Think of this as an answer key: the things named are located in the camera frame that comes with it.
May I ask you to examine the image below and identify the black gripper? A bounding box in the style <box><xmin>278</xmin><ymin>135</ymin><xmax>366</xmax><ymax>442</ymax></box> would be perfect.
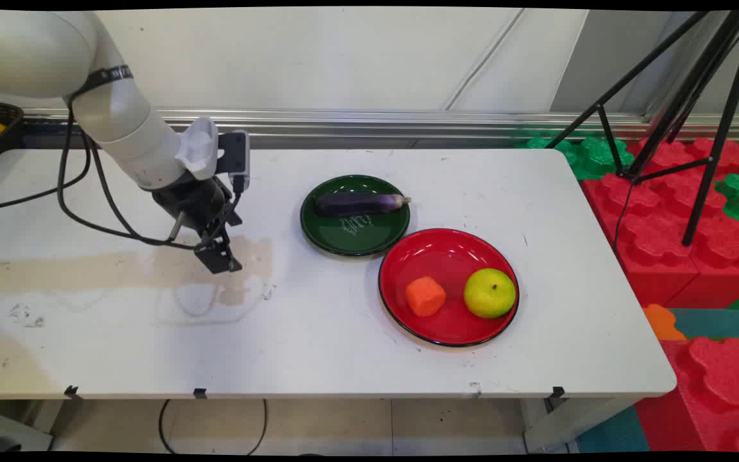
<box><xmin>151</xmin><ymin>176</ymin><xmax>243</xmax><ymax>275</ymax></box>

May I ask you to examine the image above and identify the purple toy eggplant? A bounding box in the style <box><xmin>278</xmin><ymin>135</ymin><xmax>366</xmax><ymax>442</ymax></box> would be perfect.
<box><xmin>314</xmin><ymin>191</ymin><xmax>412</xmax><ymax>216</ymax></box>

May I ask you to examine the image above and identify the dark green plate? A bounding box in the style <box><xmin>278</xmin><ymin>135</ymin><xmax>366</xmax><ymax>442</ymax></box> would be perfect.
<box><xmin>300</xmin><ymin>175</ymin><xmax>411</xmax><ymax>258</ymax></box>

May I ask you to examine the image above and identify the black mesh basket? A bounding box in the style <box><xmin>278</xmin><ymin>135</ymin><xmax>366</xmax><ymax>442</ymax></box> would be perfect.
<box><xmin>0</xmin><ymin>98</ymin><xmax>25</xmax><ymax>175</ymax></box>

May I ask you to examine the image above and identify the orange toy carrot piece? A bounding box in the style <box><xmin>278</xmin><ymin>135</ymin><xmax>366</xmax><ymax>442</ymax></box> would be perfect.
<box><xmin>405</xmin><ymin>277</ymin><xmax>447</xmax><ymax>318</ymax></box>

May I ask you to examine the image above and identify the red plate black rim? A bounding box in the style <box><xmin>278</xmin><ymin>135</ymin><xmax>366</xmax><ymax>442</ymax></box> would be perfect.
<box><xmin>378</xmin><ymin>228</ymin><xmax>520</xmax><ymax>348</ymax></box>

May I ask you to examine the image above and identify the yellow-green toy apple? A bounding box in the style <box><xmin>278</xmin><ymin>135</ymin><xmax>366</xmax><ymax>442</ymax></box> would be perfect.
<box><xmin>463</xmin><ymin>268</ymin><xmax>517</xmax><ymax>320</ymax></box>

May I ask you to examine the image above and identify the white table leg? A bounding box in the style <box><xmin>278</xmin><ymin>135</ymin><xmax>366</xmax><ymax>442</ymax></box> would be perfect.
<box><xmin>522</xmin><ymin>397</ymin><xmax>641</xmax><ymax>454</ymax></box>

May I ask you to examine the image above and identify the teal foam mat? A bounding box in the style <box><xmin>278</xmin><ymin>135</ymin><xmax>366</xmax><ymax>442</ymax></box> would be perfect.
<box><xmin>575</xmin><ymin>404</ymin><xmax>651</xmax><ymax>454</ymax></box>
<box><xmin>668</xmin><ymin>307</ymin><xmax>739</xmax><ymax>340</ymax></box>

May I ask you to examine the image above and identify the large red foam block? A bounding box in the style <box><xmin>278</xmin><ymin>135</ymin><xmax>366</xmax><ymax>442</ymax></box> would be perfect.
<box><xmin>581</xmin><ymin>172</ymin><xmax>739</xmax><ymax>309</ymax></box>

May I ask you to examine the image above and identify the orange foam piece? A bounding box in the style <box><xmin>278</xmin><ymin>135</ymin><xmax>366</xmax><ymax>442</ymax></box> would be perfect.
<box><xmin>642</xmin><ymin>304</ymin><xmax>688</xmax><ymax>341</ymax></box>

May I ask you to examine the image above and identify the black tripod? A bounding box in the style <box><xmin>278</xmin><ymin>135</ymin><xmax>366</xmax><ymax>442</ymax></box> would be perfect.
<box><xmin>546</xmin><ymin>10</ymin><xmax>739</xmax><ymax>248</ymax></box>

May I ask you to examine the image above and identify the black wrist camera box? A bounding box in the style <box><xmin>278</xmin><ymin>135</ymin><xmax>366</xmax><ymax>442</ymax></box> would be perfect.
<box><xmin>218</xmin><ymin>130</ymin><xmax>251</xmax><ymax>193</ymax></box>

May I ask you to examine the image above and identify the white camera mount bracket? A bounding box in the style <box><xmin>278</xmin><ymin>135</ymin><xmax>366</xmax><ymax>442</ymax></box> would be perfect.
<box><xmin>174</xmin><ymin>117</ymin><xmax>220</xmax><ymax>181</ymax></box>

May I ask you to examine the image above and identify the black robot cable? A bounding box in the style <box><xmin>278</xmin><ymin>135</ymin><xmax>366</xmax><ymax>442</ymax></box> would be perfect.
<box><xmin>0</xmin><ymin>96</ymin><xmax>245</xmax><ymax>252</ymax></box>

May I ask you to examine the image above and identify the black floor cable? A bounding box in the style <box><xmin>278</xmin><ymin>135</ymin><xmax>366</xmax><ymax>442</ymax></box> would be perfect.
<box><xmin>158</xmin><ymin>399</ymin><xmax>269</xmax><ymax>456</ymax></box>

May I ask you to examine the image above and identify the aluminium wall rail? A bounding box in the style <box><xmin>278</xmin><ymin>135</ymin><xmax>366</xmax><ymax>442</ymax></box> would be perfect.
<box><xmin>22</xmin><ymin>108</ymin><xmax>739</xmax><ymax>143</ymax></box>

